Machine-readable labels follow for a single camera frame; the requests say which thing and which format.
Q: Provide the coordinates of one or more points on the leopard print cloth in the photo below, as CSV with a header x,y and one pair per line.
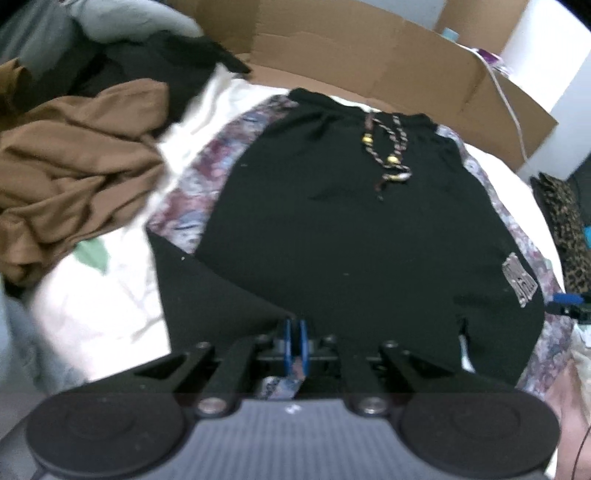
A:
x,y
563,221

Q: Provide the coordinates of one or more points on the black shorts patterned side panels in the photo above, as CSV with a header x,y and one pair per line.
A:
x,y
323,230

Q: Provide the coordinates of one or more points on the grey garment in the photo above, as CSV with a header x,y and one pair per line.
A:
x,y
115,18

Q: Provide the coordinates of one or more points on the purple white device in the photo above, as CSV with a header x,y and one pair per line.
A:
x,y
489,56

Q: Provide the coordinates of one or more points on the black garment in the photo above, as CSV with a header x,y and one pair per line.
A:
x,y
138,60

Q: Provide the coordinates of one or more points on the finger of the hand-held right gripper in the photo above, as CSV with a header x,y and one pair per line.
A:
x,y
567,303

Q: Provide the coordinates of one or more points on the brown garment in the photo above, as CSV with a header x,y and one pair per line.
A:
x,y
69,161

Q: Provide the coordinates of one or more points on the white printed blanket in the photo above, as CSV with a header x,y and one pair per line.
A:
x,y
106,300

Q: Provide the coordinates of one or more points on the small teal container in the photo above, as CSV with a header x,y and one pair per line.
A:
x,y
451,33

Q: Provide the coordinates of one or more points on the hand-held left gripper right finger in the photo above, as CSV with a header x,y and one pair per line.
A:
x,y
304,346

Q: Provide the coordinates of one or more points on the grey blue cloth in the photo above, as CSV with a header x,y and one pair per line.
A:
x,y
18,332

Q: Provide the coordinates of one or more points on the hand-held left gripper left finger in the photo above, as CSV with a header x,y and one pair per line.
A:
x,y
288,346

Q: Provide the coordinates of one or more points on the cardboard box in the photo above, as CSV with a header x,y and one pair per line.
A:
x,y
369,46

